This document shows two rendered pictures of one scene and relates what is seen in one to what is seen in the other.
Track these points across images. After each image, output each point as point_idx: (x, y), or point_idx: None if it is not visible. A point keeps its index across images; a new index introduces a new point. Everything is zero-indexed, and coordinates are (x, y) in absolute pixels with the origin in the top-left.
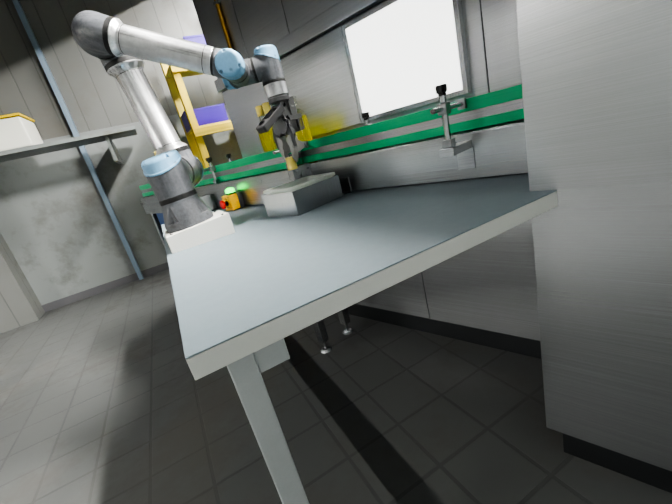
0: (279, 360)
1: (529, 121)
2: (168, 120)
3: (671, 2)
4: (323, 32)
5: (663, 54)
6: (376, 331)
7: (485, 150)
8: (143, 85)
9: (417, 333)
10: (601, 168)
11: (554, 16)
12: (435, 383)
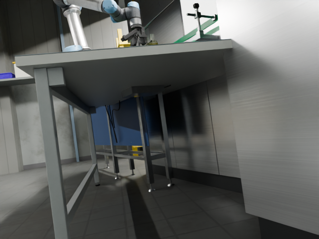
0: (58, 83)
1: (218, 5)
2: (84, 36)
3: None
4: (172, 3)
5: None
6: (188, 186)
7: None
8: (76, 19)
9: (213, 188)
10: (245, 21)
11: None
12: (204, 206)
